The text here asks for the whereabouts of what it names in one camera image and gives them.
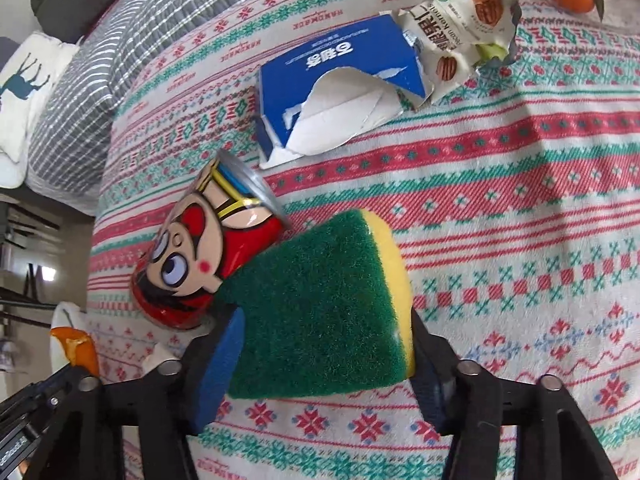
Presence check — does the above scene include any torn blue cardboard box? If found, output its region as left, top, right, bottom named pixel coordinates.
left=255, top=10, right=435, bottom=170

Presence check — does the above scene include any red cartoon can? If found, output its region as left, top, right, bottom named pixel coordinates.
left=130, top=150, right=292, bottom=331

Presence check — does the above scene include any green yellow sponge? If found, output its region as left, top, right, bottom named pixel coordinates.
left=220, top=208, right=416, bottom=401

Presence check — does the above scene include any orange foil wrapper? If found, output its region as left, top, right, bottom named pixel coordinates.
left=50, top=326, right=101, bottom=378

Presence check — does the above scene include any white deer print pillow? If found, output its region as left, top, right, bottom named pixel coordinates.
left=0, top=30, right=81, bottom=163

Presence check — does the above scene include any white nut snack wrapper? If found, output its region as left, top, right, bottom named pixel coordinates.
left=397, top=0, right=530, bottom=103

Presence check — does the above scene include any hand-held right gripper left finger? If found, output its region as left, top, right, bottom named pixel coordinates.
left=22, top=306, right=246, bottom=480

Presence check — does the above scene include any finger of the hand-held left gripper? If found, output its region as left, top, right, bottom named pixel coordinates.
left=27, top=366, right=86, bottom=413

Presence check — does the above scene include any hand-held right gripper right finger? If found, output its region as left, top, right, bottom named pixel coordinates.
left=410, top=310, right=621, bottom=480

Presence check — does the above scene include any white blanket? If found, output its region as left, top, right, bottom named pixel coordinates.
left=0, top=150, right=26, bottom=188

